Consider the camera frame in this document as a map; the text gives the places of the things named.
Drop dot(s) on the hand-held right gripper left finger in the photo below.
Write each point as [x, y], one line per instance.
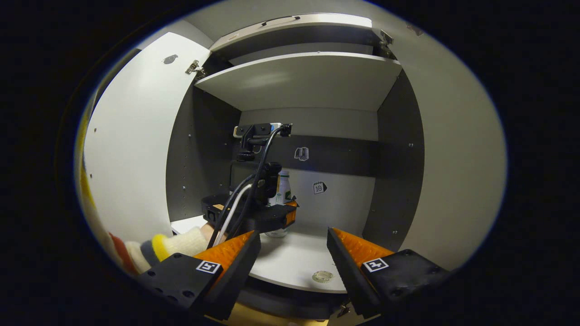
[235, 276]

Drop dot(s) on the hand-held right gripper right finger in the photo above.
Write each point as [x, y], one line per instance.
[346, 276]

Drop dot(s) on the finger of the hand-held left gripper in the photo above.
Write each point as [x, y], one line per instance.
[291, 216]

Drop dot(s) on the white bottle green label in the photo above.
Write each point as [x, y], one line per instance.
[284, 190]

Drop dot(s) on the white cabinet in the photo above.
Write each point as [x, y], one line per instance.
[335, 203]

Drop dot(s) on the white cabinet door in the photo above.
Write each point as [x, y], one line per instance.
[136, 136]
[457, 158]

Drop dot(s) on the white cabinet shelf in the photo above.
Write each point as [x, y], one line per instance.
[308, 81]

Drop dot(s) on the metal door hinge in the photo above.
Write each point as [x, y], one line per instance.
[386, 38]
[194, 68]

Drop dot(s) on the small round disc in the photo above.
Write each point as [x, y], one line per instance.
[322, 276]

